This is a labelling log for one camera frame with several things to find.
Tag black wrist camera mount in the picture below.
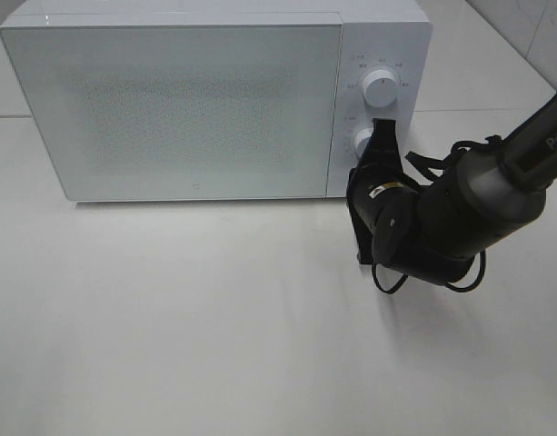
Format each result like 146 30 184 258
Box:
350 209 376 265

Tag white microwave knob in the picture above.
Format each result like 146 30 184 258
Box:
353 128 373 158
360 66 400 108

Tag white microwave oven body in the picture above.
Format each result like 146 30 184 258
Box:
0 1 433 201

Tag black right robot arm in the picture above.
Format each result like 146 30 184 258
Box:
346 92 557 292

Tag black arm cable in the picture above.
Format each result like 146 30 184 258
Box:
371 134 504 294

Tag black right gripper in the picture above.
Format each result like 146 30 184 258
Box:
346 118 419 232

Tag white microwave door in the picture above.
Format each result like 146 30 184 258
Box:
2 25 341 202

